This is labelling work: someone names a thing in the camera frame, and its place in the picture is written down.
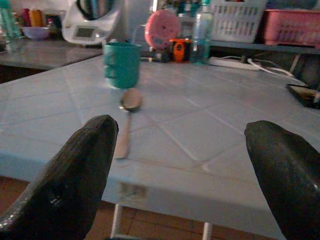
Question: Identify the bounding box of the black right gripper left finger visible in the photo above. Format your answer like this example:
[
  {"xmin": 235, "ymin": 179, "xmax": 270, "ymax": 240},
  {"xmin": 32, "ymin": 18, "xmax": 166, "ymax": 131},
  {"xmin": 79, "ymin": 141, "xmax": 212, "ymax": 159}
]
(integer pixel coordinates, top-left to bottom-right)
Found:
[{"xmin": 0, "ymin": 114, "xmax": 119, "ymax": 240}]

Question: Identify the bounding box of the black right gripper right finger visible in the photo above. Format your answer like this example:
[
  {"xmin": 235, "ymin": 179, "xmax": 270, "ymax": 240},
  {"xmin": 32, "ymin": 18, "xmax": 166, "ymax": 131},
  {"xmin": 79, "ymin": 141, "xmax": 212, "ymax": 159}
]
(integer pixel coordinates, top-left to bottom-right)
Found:
[{"xmin": 244, "ymin": 120, "xmax": 320, "ymax": 240}]

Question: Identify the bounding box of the black tray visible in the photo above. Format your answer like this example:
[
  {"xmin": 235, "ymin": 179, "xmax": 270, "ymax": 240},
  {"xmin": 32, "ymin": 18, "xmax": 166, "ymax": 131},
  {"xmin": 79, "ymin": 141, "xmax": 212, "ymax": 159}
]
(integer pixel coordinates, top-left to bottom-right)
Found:
[{"xmin": 285, "ymin": 83, "xmax": 320, "ymax": 110}]

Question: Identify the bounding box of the metal spoon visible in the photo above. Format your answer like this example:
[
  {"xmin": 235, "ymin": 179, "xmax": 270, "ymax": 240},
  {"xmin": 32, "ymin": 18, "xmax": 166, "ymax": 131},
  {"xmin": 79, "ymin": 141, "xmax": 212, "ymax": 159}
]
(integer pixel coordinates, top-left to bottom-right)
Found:
[{"xmin": 115, "ymin": 88, "xmax": 144, "ymax": 160}]

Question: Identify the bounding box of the light blue plastic table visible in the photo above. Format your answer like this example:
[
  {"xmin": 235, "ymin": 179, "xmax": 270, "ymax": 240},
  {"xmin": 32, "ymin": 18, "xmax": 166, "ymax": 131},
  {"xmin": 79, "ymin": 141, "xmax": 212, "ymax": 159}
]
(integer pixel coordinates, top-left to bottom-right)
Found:
[{"xmin": 0, "ymin": 55, "xmax": 320, "ymax": 240}]

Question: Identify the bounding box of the white power strip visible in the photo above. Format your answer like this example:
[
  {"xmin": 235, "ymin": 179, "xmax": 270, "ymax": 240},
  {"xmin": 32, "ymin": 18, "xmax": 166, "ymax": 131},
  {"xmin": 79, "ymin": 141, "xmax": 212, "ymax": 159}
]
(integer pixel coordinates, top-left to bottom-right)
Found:
[{"xmin": 208, "ymin": 56, "xmax": 262, "ymax": 72}]

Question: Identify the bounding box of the teal plastic cup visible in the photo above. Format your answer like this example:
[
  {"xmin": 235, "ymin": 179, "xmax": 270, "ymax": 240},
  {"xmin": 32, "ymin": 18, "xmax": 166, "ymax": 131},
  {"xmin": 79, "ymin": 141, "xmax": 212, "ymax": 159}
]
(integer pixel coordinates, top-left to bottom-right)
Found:
[{"xmin": 103, "ymin": 42, "xmax": 142, "ymax": 90}]

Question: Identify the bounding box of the dark grey countertop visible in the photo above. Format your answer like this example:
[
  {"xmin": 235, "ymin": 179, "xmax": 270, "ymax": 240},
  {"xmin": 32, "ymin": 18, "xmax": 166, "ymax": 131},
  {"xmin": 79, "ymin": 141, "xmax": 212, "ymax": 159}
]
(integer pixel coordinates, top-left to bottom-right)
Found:
[{"xmin": 0, "ymin": 38, "xmax": 104, "ymax": 71}]

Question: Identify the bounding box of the grey shelf board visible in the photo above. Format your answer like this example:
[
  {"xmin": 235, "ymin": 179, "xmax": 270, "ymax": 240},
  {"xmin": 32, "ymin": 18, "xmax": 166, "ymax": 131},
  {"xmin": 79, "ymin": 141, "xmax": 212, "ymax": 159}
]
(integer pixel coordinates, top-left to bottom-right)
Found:
[{"xmin": 209, "ymin": 40, "xmax": 320, "ymax": 55}]

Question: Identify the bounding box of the pink plastic basket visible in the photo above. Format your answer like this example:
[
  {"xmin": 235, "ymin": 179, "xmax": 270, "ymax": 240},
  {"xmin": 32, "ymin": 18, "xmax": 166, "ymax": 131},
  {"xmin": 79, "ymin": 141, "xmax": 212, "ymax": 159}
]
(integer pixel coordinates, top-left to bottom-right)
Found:
[{"xmin": 258, "ymin": 9, "xmax": 320, "ymax": 47}]

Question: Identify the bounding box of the purple bowl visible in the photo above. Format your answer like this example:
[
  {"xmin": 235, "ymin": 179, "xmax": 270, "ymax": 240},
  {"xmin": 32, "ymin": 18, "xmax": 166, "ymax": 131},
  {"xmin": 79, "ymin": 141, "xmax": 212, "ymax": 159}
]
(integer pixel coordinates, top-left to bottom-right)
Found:
[{"xmin": 21, "ymin": 26, "xmax": 52, "ymax": 41}]

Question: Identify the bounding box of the white kitchen mixer appliance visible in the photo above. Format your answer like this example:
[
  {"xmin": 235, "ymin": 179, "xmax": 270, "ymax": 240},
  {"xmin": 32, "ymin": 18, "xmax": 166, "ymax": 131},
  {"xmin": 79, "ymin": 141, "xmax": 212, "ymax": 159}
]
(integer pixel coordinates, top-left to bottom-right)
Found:
[{"xmin": 61, "ymin": 0, "xmax": 121, "ymax": 47}]

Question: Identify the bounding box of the white plastic basket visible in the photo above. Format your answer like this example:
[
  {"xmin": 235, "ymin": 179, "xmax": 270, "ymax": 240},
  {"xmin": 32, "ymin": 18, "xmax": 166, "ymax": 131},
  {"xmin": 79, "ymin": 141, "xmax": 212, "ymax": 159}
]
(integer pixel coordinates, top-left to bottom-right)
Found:
[{"xmin": 210, "ymin": 0, "xmax": 268, "ymax": 44}]

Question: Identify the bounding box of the clear plastic water bottle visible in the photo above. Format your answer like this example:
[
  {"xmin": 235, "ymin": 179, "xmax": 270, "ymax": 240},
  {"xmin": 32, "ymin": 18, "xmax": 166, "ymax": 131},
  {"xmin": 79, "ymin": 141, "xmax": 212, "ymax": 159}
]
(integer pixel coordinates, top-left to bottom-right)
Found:
[{"xmin": 191, "ymin": 0, "xmax": 214, "ymax": 66}]

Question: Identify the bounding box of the yellow bottle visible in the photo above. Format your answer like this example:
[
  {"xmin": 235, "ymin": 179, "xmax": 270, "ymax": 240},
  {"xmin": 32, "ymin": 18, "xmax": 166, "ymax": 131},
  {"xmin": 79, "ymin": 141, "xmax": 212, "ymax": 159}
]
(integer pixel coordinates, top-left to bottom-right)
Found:
[{"xmin": 29, "ymin": 9, "xmax": 44, "ymax": 28}]

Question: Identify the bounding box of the orange black tape measure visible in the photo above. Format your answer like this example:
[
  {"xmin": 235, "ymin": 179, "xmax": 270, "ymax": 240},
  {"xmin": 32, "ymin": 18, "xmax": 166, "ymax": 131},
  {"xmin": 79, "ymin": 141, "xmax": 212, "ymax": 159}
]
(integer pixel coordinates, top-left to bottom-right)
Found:
[{"xmin": 169, "ymin": 37, "xmax": 193, "ymax": 63}]

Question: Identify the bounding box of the red bottle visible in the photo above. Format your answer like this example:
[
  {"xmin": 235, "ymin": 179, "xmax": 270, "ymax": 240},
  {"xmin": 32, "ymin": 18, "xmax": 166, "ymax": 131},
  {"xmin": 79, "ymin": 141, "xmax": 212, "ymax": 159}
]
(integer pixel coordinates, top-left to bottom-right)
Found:
[{"xmin": 21, "ymin": 8, "xmax": 32, "ymax": 27}]

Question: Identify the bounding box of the teal transparent bottle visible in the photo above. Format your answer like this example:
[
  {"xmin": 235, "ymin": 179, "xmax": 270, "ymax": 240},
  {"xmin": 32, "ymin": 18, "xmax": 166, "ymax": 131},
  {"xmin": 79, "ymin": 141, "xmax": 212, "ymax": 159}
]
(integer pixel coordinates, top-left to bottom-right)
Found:
[{"xmin": 0, "ymin": 0, "xmax": 21, "ymax": 41}]

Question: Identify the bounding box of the round pink fan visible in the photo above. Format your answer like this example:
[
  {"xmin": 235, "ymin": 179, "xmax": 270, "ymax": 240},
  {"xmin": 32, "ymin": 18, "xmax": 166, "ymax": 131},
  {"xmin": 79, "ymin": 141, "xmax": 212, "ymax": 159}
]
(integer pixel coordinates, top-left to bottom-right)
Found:
[{"xmin": 144, "ymin": 9, "xmax": 181, "ymax": 50}]

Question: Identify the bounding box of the white power cable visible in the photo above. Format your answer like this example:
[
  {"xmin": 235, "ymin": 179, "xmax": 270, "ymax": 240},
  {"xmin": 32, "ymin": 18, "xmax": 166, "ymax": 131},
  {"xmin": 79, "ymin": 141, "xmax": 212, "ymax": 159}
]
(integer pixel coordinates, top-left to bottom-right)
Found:
[{"xmin": 221, "ymin": 55, "xmax": 308, "ymax": 86}]

